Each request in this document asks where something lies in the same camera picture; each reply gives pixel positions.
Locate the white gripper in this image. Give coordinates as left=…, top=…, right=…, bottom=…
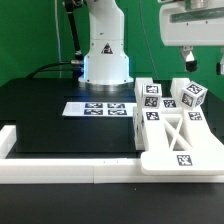
left=159, top=0, right=224, bottom=75

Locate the white chair seat plate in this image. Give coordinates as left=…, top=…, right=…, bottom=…
left=132, top=77, right=191, bottom=150

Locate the white chair back frame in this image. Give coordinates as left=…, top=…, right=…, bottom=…
left=140, top=108, right=224, bottom=176

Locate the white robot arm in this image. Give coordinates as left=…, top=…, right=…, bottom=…
left=78, top=0, right=224, bottom=90

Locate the white marker sheet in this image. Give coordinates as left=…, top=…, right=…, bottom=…
left=62, top=102, right=136, bottom=117

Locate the black camera stand pole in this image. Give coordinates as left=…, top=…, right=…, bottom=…
left=63, top=0, right=83, bottom=60

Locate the black cable on table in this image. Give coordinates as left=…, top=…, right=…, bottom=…
left=26, top=61, right=84, bottom=80

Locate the white U-shaped fence frame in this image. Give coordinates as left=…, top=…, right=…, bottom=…
left=0, top=125, right=224, bottom=184

